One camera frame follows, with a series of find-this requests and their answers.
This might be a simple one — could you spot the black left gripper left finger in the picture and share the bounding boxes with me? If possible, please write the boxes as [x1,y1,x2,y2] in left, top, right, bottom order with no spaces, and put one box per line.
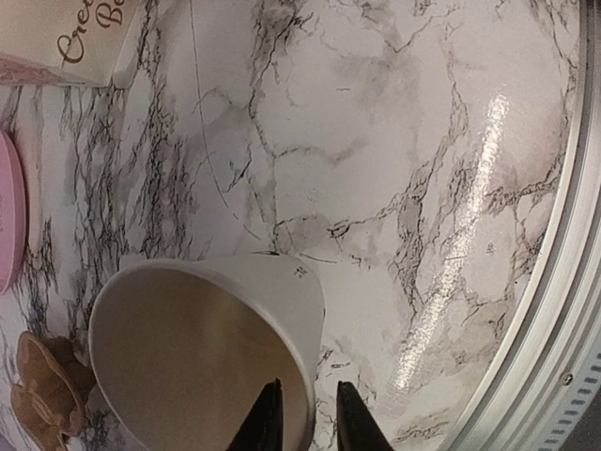
[226,379,284,451]

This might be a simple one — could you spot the white paper takeout bag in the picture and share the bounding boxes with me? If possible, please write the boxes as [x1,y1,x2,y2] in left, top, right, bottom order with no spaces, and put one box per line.
[1,0,139,86]

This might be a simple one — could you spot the white paper coffee cup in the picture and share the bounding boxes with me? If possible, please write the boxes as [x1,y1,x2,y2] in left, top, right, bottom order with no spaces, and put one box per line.
[88,254,326,450]

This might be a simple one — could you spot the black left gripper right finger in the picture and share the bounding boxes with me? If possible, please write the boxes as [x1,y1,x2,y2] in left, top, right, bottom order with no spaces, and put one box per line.
[336,381,393,451]

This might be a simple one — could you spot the brown cardboard cup carrier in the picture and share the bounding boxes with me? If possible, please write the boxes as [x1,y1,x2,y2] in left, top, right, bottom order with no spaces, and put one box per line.
[10,332,96,451]

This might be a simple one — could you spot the pink round plate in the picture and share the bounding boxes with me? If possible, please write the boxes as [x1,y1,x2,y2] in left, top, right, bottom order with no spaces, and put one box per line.
[0,131,28,295]

